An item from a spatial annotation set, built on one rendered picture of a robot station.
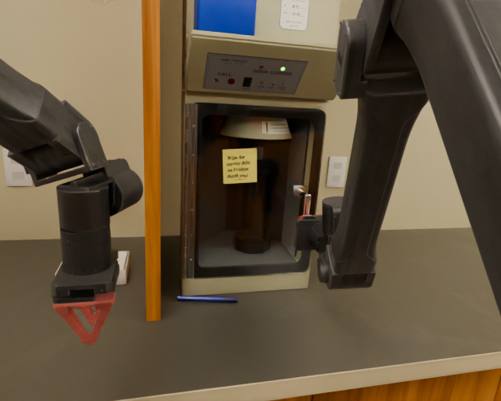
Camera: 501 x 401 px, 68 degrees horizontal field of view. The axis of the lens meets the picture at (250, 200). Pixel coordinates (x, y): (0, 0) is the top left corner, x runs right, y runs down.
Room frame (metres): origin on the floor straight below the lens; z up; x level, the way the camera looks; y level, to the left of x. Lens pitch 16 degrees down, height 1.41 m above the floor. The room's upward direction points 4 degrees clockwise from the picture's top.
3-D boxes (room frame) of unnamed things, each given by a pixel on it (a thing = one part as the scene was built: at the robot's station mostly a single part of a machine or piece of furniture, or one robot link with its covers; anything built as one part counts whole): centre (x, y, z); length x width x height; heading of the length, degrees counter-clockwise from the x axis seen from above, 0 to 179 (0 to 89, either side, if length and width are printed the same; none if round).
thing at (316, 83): (0.78, -0.02, 1.46); 0.32 x 0.11 x 0.10; 105
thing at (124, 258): (0.87, 0.38, 0.96); 0.16 x 0.12 x 0.04; 104
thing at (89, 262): (0.43, 0.20, 1.21); 0.10 x 0.07 x 0.07; 15
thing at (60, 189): (0.44, 0.20, 1.27); 0.07 x 0.06 x 0.07; 170
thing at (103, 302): (0.42, 0.20, 1.14); 0.07 x 0.07 x 0.09; 15
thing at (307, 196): (0.82, -0.12, 1.17); 0.05 x 0.03 x 0.10; 14
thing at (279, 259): (0.82, -0.01, 1.19); 0.30 x 0.01 x 0.40; 104
